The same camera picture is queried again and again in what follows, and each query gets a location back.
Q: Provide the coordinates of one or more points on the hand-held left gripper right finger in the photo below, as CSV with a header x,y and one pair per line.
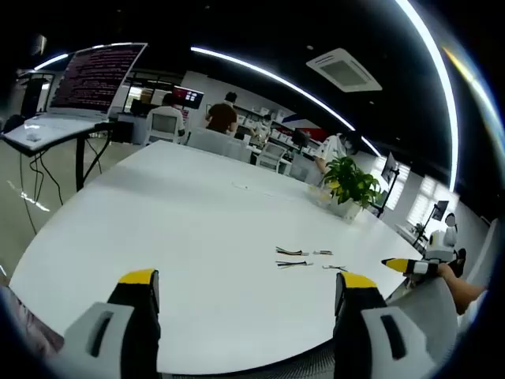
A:
x,y
371,331

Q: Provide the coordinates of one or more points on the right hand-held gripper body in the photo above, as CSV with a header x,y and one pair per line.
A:
x,y
436,246

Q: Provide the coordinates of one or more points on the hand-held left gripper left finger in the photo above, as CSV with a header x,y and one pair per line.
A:
x,y
118,327

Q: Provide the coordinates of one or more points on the white plant pot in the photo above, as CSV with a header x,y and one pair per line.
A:
x,y
347,209

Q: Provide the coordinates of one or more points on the green potted plant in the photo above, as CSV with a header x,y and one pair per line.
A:
x,y
351,179

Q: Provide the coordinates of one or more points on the clear bag with yellow items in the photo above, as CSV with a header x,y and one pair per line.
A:
x,y
320,195

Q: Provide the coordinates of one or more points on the curved ceiling light strip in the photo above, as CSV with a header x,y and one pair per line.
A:
x,y
438,79

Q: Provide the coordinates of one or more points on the white mesh office chair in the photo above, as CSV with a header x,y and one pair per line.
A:
x,y
162,125
272,156

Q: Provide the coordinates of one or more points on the white storage shelf with bins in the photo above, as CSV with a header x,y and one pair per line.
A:
x,y
282,118

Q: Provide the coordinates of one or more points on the ceiling air conditioner unit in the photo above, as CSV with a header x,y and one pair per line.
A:
x,y
343,70

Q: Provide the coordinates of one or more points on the long ceiling light strip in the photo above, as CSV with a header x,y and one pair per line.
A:
x,y
276,81

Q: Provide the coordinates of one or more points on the open silver laptop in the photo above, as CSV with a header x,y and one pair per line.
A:
x,y
94,75

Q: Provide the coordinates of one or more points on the short ceiling light strip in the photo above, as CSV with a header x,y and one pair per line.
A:
x,y
51,61

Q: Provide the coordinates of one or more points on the wall screen with red picture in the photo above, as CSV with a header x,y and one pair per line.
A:
x,y
189,96

